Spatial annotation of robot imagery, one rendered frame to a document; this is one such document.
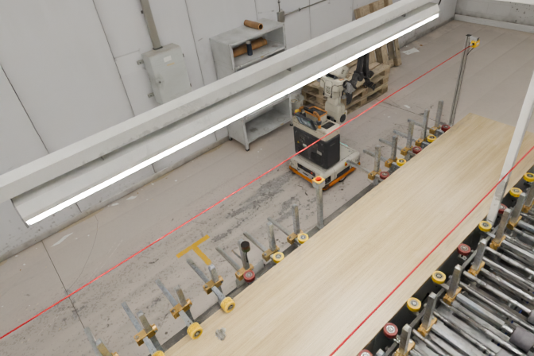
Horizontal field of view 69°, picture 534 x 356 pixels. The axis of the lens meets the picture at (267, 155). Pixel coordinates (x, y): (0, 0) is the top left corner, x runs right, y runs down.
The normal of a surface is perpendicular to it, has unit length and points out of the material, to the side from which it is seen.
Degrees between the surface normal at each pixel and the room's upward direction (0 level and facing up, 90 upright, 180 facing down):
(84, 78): 90
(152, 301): 0
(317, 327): 0
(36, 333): 0
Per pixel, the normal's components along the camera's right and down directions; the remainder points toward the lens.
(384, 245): -0.11, -0.80
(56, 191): 0.51, -0.05
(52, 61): 0.65, 0.40
